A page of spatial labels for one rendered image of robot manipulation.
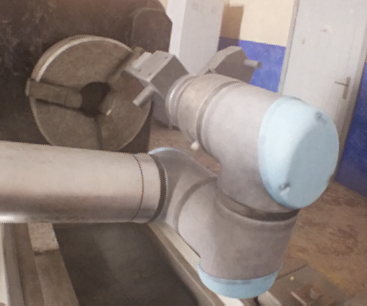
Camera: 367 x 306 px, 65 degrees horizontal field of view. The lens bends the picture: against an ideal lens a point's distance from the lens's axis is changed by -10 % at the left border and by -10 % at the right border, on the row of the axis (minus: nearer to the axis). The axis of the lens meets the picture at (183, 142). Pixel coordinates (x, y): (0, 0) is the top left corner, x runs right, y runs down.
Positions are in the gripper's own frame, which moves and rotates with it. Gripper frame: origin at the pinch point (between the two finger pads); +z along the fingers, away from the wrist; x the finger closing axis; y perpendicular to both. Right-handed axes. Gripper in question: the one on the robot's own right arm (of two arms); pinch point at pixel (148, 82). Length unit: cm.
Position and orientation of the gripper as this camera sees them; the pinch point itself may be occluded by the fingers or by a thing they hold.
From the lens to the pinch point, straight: 53.8
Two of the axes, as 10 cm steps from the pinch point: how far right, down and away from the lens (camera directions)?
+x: 5.5, 5.8, 6.0
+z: -5.0, -3.4, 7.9
